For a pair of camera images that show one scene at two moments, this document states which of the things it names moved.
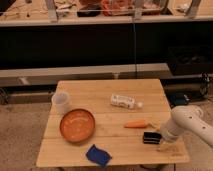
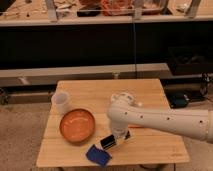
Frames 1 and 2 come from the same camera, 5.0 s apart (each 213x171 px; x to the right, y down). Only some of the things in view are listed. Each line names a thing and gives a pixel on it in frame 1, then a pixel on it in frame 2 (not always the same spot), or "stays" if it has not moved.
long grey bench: x=50 y=77 stays
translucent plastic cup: x=61 y=102 stays
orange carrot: x=136 y=124 stays
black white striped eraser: x=152 y=137 -> x=111 y=140
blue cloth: x=98 y=155 stays
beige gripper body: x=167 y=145 -> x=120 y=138
